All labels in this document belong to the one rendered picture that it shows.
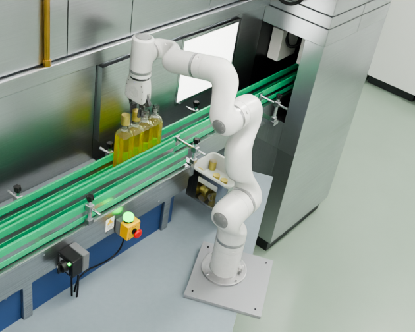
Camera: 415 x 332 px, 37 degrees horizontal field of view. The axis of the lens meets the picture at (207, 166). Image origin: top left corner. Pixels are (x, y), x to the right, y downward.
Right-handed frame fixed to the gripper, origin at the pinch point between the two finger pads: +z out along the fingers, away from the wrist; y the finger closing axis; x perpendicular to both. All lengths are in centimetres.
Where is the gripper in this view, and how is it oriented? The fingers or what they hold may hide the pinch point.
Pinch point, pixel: (136, 110)
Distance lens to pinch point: 250.1
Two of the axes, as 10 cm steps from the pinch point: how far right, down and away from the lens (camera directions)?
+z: -1.4, 8.1, 5.8
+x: 6.3, -3.8, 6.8
